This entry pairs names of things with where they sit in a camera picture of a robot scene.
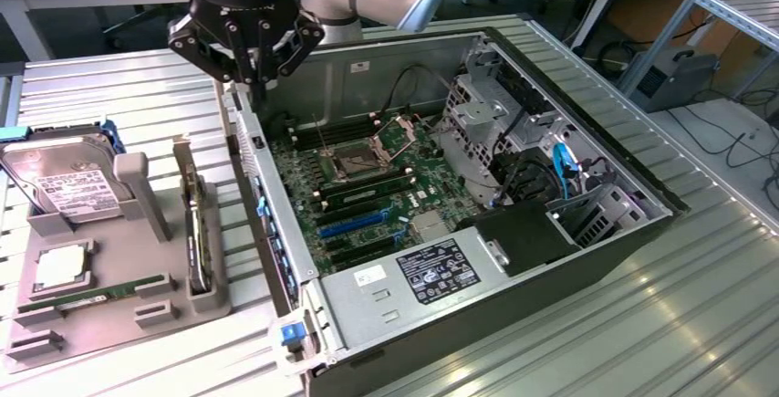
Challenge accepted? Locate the Nvidia Quadro graphics card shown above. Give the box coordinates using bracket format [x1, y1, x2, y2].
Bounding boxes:
[173, 134, 217, 296]

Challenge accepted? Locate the thin metal locking lever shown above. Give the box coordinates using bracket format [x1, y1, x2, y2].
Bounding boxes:
[311, 113, 334, 151]

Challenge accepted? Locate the hard drive with blue caddy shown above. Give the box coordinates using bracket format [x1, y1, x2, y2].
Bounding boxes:
[0, 116, 129, 159]

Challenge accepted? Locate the metal socket cover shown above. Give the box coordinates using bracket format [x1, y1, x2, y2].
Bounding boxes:
[370, 113, 419, 161]

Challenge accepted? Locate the CPU socket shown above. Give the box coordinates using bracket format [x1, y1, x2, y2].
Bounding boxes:
[326, 143, 383, 183]

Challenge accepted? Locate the green RAM stick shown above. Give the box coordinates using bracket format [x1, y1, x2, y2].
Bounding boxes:
[319, 175, 417, 209]
[17, 276, 166, 316]

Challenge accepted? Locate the silver hard disk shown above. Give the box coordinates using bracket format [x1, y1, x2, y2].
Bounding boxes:
[0, 134, 133, 225]

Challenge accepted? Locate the silver metal disk bay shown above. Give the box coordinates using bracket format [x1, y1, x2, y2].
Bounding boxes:
[438, 72, 579, 209]

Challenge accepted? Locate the green motherboard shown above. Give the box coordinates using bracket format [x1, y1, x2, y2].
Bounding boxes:
[267, 111, 489, 277]

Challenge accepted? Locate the blue expansion slot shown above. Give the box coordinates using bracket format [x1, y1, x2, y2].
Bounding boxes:
[319, 213, 395, 239]

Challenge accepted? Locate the silver chipset heatsink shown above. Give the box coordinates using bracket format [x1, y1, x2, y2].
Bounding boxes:
[411, 213, 453, 239]

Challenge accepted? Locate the grey plastic parts rack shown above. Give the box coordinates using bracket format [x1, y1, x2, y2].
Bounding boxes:
[3, 139, 237, 373]

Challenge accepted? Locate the black slanted pole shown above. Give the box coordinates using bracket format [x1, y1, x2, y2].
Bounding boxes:
[571, 0, 645, 51]

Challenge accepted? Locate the silver CPU chip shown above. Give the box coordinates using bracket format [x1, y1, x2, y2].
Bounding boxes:
[34, 246, 93, 293]

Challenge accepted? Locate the black plastic air shroud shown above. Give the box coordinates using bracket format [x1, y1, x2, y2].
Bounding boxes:
[455, 200, 583, 277]

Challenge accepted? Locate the silver power supply unit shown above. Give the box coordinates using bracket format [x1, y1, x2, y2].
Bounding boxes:
[319, 225, 510, 352]

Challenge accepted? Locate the blue case latch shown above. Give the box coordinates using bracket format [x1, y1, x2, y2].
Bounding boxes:
[279, 322, 305, 349]

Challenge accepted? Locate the open black PC case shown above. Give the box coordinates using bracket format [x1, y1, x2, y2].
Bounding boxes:
[218, 26, 693, 397]

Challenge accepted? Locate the blue disk wire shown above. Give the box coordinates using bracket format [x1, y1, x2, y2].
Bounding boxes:
[551, 141, 578, 201]

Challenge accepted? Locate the grey control box with handle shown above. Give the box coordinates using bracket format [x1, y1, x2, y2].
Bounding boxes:
[618, 49, 723, 113]

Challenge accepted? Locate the aluminium profile frame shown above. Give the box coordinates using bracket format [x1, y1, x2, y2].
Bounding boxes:
[614, 0, 779, 99]

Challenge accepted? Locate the black floor cable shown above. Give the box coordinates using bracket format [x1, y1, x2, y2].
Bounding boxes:
[666, 89, 779, 188]

